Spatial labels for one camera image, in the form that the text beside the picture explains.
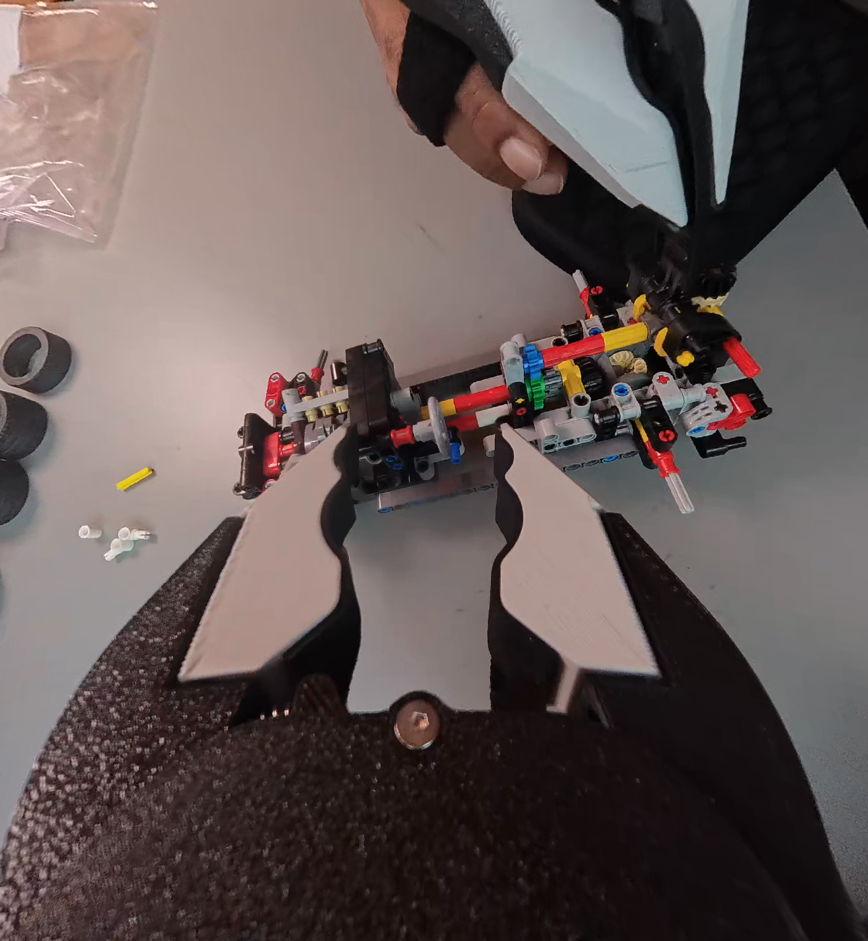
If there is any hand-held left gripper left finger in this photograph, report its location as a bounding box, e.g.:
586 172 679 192
178 425 363 713

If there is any clear plastic bag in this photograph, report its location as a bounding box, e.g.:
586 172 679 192
0 0 159 254

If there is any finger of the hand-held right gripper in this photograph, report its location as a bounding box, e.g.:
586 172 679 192
687 0 752 207
487 0 692 229

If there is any grey desk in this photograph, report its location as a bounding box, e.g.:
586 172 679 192
0 0 868 920

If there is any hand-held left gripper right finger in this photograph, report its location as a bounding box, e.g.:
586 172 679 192
488 424 660 713

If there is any toy car chassis model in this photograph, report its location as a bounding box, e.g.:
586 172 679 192
234 268 773 516

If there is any person's right hand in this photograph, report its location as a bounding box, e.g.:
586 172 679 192
364 0 569 197

